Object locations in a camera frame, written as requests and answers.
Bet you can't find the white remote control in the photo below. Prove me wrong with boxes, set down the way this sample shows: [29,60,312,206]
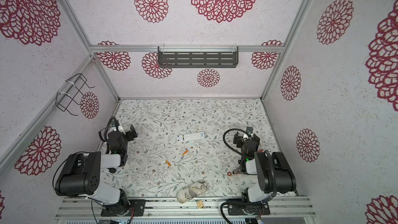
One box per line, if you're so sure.
[176,132,206,142]

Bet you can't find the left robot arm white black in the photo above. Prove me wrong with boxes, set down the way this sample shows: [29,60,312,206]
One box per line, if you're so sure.
[52,116,138,217]

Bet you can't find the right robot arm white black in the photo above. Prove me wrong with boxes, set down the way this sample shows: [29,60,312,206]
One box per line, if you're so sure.
[222,127,296,205]

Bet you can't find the crumpled patterned cloth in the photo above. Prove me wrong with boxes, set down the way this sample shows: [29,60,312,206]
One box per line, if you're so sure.
[177,180,209,204]

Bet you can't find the small wooden block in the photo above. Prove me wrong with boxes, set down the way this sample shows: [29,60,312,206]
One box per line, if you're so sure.
[197,200,204,209]

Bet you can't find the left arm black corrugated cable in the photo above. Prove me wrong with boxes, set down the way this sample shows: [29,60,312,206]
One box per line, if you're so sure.
[98,116,120,144]

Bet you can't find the red handled pliers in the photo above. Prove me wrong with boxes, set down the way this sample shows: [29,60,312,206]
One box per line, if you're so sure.
[227,170,247,176]

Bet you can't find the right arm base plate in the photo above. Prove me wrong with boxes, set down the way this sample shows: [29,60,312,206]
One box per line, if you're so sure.
[227,199,271,216]

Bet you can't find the black wire wall rack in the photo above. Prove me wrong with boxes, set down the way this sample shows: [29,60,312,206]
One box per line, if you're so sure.
[55,73,95,116]

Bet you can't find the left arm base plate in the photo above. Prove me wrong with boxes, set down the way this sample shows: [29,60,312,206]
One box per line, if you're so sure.
[100,199,146,217]

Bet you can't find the dark slotted wall shelf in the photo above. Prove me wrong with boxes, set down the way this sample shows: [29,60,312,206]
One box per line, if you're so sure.
[157,46,239,68]

